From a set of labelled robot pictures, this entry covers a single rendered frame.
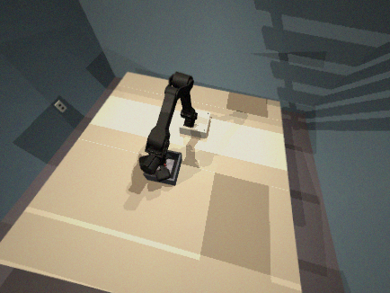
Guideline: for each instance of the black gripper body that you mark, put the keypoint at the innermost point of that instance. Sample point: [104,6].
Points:
[163,173]

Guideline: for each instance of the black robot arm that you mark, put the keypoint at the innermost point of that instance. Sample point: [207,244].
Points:
[179,87]

